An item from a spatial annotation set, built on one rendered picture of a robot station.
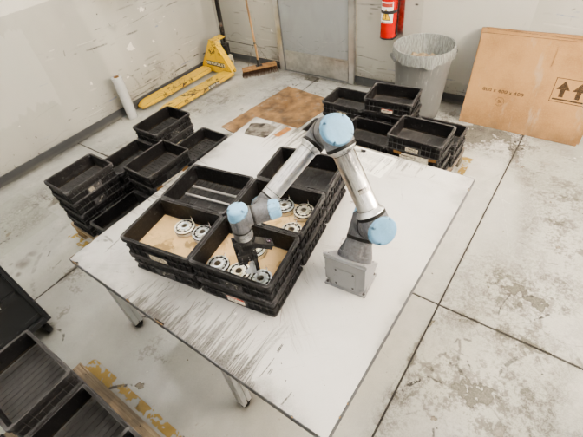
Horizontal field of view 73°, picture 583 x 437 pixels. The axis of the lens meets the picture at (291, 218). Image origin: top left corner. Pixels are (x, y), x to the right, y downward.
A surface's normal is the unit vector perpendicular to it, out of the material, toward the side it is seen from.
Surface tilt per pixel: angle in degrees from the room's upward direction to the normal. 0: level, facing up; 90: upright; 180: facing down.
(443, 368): 0
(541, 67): 80
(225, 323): 0
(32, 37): 90
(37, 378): 0
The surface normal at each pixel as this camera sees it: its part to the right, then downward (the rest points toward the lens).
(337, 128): 0.14, 0.05
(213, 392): -0.11, -0.71
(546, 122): -0.58, 0.36
